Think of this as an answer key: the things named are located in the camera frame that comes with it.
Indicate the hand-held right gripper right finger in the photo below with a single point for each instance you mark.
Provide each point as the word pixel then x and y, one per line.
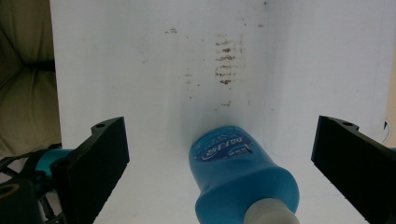
pixel 355 161

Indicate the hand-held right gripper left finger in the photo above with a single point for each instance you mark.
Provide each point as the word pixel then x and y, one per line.
pixel 93 161

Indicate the blue bottle with white cap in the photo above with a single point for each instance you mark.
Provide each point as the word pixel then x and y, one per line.
pixel 243 180

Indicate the olive curtain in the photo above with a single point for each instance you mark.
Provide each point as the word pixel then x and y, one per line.
pixel 25 109

